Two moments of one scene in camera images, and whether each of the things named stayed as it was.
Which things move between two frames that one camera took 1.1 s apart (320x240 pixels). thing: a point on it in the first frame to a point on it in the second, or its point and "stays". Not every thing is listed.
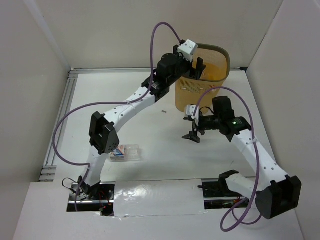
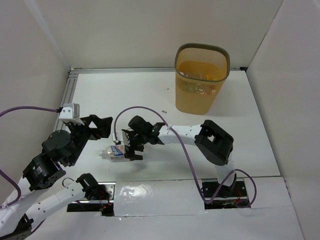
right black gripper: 192,135 to 130,150
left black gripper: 194,70 to 87,127
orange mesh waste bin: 189,91 stays
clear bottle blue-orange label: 130,152 stays
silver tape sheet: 162,197 stays
